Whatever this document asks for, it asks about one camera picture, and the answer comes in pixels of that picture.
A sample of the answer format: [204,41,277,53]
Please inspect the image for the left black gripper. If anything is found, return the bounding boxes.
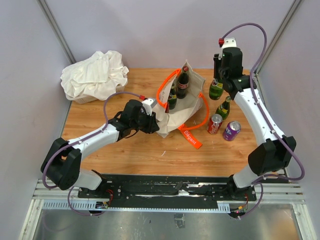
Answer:
[131,108,160,134]

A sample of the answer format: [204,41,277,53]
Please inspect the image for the green bottle gold foil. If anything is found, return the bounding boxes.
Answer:
[215,96,232,121]

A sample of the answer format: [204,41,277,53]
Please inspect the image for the canvas tote bag orange handles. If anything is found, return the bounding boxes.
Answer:
[152,61,210,149]

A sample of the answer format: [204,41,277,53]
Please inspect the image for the red cola can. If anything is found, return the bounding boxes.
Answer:
[206,114,223,135]

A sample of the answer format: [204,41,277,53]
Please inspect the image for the purple soda can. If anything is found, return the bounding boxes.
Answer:
[222,121,241,141]

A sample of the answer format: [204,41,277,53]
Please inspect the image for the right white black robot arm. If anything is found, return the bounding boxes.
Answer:
[214,46,297,200]

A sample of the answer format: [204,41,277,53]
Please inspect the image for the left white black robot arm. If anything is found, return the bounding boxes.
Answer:
[40,98,160,198]

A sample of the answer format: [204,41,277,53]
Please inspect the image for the red can left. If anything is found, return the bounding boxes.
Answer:
[165,102,170,113]

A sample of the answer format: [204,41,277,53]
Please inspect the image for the cola glass bottle red cap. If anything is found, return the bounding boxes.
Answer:
[176,66,189,99]

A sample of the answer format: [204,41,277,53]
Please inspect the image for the white crumpled cloth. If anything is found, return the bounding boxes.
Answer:
[60,50,129,101]

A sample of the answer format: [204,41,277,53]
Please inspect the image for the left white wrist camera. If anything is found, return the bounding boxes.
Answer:
[140,97,157,116]

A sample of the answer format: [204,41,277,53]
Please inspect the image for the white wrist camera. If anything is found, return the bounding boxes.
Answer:
[140,97,157,116]
[218,37,237,60]

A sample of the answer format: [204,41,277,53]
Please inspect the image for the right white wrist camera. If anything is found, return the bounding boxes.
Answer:
[218,37,237,60]

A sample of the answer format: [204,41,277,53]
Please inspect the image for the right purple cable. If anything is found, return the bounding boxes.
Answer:
[222,22,306,221]

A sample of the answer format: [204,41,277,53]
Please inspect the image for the purple cable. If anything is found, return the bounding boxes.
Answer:
[222,22,306,221]
[42,91,145,217]

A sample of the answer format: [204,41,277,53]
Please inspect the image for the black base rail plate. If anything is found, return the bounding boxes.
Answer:
[77,174,257,211]

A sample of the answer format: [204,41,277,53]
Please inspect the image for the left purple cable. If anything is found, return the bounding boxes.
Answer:
[42,91,145,217]

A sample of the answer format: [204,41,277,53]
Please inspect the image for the right aluminium frame post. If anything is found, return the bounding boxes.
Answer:
[256,0,304,74]

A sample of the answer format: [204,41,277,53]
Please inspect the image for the aluminium frame post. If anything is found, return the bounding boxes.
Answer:
[256,0,304,74]
[36,0,76,64]

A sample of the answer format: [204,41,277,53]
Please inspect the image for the left aluminium frame post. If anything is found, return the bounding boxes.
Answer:
[36,0,76,64]

